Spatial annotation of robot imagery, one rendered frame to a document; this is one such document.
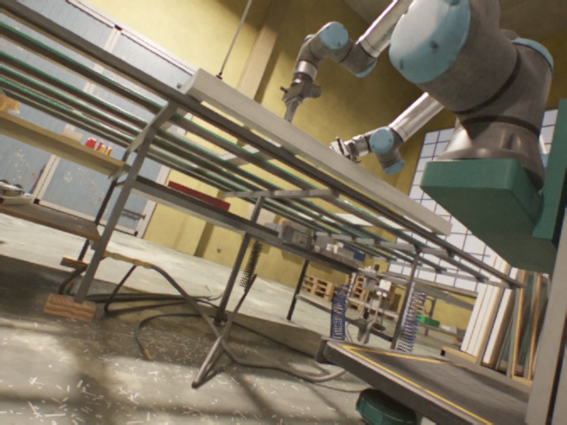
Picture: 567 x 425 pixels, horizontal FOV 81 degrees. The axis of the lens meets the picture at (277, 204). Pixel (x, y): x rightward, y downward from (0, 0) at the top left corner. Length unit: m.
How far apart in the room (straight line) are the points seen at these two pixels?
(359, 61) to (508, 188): 0.83
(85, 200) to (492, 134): 7.29
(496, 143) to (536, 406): 0.44
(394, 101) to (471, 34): 11.56
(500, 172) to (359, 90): 10.52
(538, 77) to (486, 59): 0.15
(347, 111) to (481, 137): 9.95
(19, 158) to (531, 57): 7.48
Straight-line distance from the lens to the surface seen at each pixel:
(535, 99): 0.80
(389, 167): 1.46
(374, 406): 0.72
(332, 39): 1.28
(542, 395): 0.75
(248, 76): 8.52
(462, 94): 0.72
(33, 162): 7.65
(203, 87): 1.15
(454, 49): 0.66
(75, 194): 7.57
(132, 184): 1.46
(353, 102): 10.88
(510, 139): 0.73
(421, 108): 1.40
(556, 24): 11.88
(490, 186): 0.66
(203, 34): 8.88
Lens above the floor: 0.43
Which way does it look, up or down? 10 degrees up
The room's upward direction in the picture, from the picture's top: 19 degrees clockwise
